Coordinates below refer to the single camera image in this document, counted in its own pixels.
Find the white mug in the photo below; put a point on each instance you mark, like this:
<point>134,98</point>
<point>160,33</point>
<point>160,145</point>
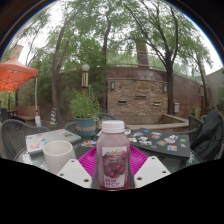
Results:
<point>58,158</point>

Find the short wooden lamp post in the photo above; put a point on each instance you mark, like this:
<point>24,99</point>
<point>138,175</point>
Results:
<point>202,100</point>

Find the purple juice bottle white cap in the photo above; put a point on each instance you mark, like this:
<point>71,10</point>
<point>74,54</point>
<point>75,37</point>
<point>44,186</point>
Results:
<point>113,156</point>

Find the black wall lantern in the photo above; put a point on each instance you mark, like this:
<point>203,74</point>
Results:
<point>164,88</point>
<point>112,86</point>

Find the blue yellow striped cone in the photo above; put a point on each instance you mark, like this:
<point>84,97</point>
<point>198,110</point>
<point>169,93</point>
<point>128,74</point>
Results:
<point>53,116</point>

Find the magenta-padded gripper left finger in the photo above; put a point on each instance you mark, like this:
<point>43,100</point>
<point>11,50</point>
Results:
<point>87,161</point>

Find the orange canopy tent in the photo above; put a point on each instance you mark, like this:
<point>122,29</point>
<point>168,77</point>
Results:
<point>15,73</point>

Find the group of dark patio chairs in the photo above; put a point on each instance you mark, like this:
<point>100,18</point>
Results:
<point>6,115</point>

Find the grey laptop with stickers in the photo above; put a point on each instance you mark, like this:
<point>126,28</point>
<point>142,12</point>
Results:
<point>50,140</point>

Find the green plant in blue pot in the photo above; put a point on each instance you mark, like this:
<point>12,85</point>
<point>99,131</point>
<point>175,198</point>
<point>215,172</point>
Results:
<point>85,113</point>

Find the grey wall box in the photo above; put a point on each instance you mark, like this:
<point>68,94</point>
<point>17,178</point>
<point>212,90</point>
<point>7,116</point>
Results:
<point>176,107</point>

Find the wooden lamp post white globe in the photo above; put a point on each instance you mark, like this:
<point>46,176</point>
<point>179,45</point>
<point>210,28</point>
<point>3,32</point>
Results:
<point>85,80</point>

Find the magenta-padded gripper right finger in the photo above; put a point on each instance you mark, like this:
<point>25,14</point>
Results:
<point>138,160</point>

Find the green leafy tree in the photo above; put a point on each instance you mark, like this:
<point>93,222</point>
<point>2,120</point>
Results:
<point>55,83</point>
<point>170,88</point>
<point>105,43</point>

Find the grey chair under jacket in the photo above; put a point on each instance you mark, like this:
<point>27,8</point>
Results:
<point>193,121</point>

